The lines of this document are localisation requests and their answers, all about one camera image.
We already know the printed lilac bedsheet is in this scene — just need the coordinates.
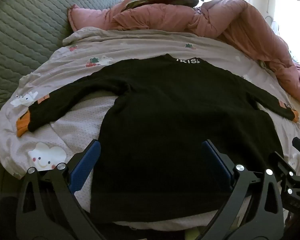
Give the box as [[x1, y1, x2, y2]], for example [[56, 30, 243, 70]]
[[0, 27, 300, 230]]

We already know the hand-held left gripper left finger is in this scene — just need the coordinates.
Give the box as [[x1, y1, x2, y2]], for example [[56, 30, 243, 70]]
[[16, 139, 108, 240]]

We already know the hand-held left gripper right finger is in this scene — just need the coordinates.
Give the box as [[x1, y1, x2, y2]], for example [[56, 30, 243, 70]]
[[196, 139, 284, 240]]

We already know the black sweater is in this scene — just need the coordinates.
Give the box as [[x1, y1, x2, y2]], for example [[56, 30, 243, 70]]
[[16, 53, 300, 224]]

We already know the pink ruffled pillow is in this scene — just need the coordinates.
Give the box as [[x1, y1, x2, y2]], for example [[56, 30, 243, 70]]
[[67, 4, 120, 32]]

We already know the green quilted cushion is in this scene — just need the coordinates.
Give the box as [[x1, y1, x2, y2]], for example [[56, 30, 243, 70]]
[[0, 0, 125, 133]]

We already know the pink comforter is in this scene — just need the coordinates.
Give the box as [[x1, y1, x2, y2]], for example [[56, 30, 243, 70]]
[[110, 0, 300, 103]]

